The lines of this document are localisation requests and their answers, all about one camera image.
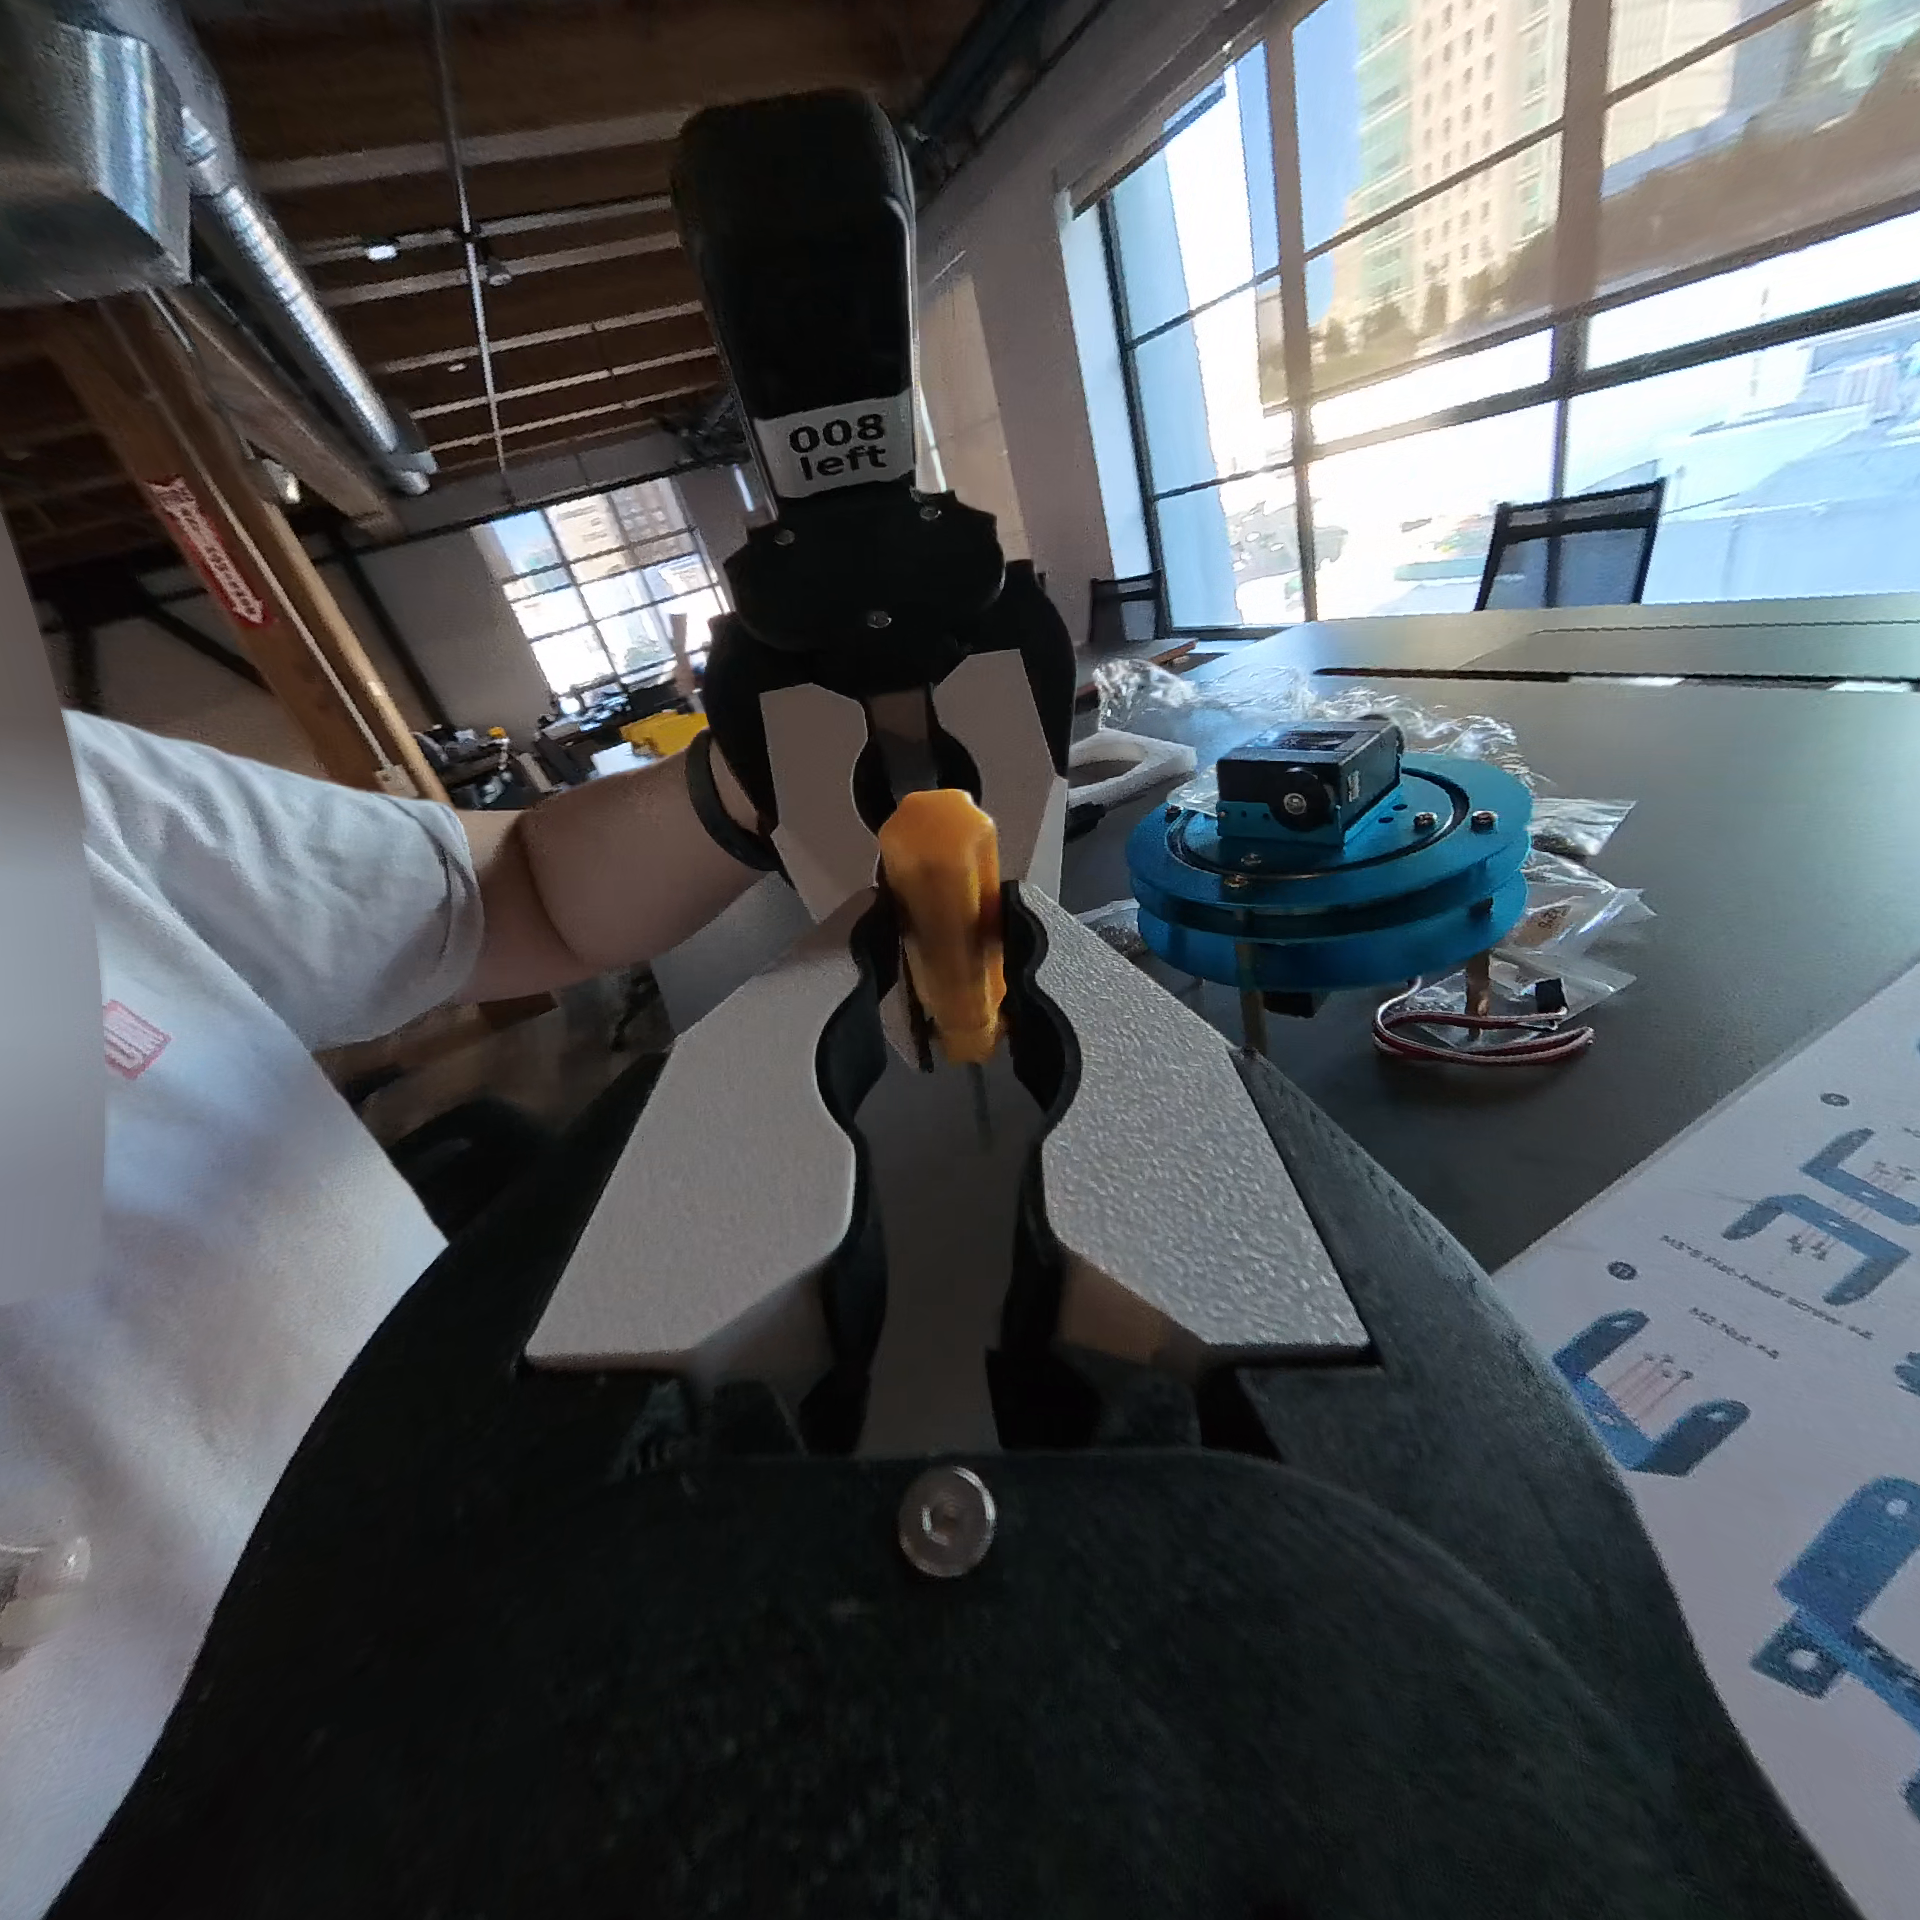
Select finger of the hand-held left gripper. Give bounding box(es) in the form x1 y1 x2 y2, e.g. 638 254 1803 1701
756 681 889 926
932 647 1074 910

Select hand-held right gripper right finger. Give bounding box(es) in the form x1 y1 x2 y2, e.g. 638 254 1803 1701
983 882 1381 1450

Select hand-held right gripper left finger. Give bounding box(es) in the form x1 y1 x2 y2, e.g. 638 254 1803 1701
522 884 903 1450

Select yellow handled screwdriver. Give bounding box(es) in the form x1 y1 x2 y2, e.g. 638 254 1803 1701
874 789 1005 1146

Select person's left forearm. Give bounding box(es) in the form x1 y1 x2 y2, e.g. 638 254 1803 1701
457 741 783 1010

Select dark grey desk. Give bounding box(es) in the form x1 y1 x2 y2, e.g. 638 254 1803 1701
1050 591 1920 1280

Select white curved object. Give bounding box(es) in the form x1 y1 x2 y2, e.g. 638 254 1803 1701
1071 730 1196 821

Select large crumpled clear plastic bag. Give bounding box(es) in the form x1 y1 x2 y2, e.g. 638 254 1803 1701
1094 659 1536 786

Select black servo motor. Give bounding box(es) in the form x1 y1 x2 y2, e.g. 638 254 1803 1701
1213 715 1408 882

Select blue round turntable base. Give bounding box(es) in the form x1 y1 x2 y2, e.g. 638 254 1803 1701
1125 746 1536 1060

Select person in white shirt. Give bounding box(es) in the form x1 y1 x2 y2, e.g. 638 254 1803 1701
0 711 491 1920

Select white instruction booklet blue prints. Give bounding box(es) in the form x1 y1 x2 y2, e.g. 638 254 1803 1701
1493 959 1920 1823

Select clear bag with label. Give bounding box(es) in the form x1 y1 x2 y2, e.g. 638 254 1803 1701
1501 882 1640 996

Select small clear plastic bag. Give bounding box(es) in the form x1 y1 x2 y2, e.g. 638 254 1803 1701
1526 794 1639 860

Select black mesh office chair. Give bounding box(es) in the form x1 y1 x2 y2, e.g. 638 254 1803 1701
1475 476 1669 611

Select red hanging sign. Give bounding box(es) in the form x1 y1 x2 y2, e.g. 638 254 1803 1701
145 476 273 632

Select red white black servo cable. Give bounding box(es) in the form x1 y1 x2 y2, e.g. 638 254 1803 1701
1373 981 1603 1069

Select silver air duct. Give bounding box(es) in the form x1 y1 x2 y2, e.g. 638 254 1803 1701
0 0 440 499

